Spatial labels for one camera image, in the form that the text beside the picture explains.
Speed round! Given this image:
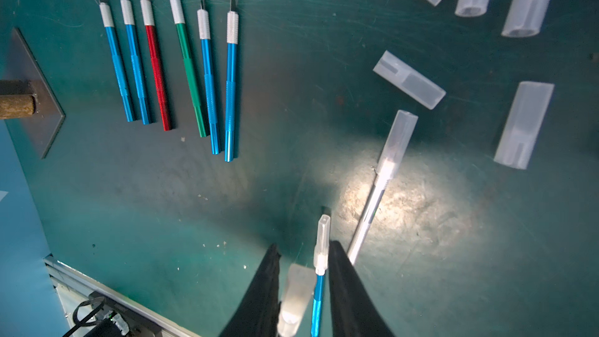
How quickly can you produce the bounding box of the green carving knife capped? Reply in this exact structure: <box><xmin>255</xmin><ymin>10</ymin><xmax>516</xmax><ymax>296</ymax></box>
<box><xmin>277</xmin><ymin>264</ymin><xmax>317</xmax><ymax>337</ymax></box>
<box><xmin>169</xmin><ymin>0</ymin><xmax>207</xmax><ymax>137</ymax></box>

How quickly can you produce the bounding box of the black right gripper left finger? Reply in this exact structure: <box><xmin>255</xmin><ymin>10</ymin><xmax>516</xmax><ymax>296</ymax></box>
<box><xmin>220</xmin><ymin>243</ymin><xmax>281</xmax><ymax>336</ymax></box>

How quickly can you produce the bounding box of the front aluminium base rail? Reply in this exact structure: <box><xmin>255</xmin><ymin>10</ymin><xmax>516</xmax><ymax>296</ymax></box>
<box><xmin>44</xmin><ymin>255</ymin><xmax>196</xmax><ymax>336</ymax></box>

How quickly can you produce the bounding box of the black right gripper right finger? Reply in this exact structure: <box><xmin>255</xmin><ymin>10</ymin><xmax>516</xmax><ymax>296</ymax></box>
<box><xmin>329</xmin><ymin>241</ymin><xmax>394</xmax><ymax>336</ymax></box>

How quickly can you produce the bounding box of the pink artificial blossom tree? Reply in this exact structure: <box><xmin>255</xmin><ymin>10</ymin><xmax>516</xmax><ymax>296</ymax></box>
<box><xmin>1</xmin><ymin>80</ymin><xmax>36</xmax><ymax>120</ymax></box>

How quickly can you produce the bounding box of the dark square tree base plate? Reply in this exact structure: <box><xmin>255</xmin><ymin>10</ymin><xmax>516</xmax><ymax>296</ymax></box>
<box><xmin>1</xmin><ymin>27</ymin><xmax>66</xmax><ymax>159</ymax></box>

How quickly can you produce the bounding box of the blue carving knife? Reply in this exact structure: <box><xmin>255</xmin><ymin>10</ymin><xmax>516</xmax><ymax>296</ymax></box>
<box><xmin>120</xmin><ymin>0</ymin><xmax>151</xmax><ymax>125</ymax></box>
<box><xmin>98</xmin><ymin>0</ymin><xmax>134</xmax><ymax>123</ymax></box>

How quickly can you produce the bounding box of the short blue carving knife capped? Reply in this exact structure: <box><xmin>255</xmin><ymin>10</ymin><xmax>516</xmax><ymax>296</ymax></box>
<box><xmin>225</xmin><ymin>0</ymin><xmax>239</xmax><ymax>162</ymax></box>

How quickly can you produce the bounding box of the red carving knife capped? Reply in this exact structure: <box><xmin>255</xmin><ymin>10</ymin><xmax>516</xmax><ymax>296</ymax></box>
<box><xmin>140</xmin><ymin>0</ymin><xmax>172</xmax><ymax>131</ymax></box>

